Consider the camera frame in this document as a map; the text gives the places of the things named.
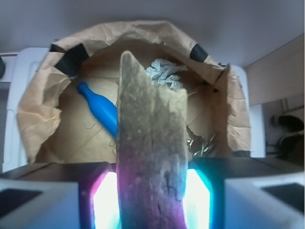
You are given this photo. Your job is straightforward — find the dark shoes on floor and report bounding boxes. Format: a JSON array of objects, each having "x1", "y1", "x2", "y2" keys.
[{"x1": 271, "y1": 115, "x2": 305, "y2": 160}]

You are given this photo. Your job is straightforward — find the blue plastic bottle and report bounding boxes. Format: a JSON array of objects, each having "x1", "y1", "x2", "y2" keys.
[{"x1": 77, "y1": 82, "x2": 118, "y2": 138}]

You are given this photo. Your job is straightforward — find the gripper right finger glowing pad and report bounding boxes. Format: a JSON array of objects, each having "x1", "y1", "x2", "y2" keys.
[{"x1": 184, "y1": 158, "x2": 305, "y2": 229}]

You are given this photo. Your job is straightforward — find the bunch of metal keys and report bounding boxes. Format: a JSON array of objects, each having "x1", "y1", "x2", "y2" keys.
[{"x1": 186, "y1": 126, "x2": 216, "y2": 158}]

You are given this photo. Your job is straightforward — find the white plastic tray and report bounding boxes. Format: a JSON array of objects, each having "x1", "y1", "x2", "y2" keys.
[{"x1": 0, "y1": 48, "x2": 266, "y2": 172}]

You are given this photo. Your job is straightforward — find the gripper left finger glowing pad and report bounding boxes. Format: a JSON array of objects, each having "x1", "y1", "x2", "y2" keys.
[{"x1": 0, "y1": 162, "x2": 119, "y2": 229}]

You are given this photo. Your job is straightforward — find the brown wood chip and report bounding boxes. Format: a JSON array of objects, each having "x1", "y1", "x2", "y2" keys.
[{"x1": 116, "y1": 51, "x2": 188, "y2": 229}]

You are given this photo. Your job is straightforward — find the brown paper bag container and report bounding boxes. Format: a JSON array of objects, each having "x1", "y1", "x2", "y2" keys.
[{"x1": 17, "y1": 21, "x2": 251, "y2": 163}]

